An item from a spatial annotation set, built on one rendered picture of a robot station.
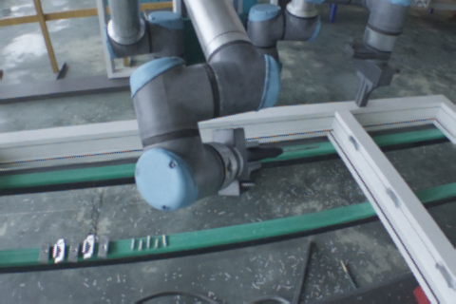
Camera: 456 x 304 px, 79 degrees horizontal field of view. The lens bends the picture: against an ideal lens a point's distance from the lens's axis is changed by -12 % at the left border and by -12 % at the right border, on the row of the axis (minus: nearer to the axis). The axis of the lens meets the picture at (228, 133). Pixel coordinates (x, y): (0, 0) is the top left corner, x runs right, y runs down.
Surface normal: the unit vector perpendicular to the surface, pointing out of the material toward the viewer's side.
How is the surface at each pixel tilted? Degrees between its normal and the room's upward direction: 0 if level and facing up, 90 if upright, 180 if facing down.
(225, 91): 62
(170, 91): 43
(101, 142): 90
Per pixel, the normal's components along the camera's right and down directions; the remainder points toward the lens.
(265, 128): 0.19, 0.62
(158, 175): -0.43, 0.14
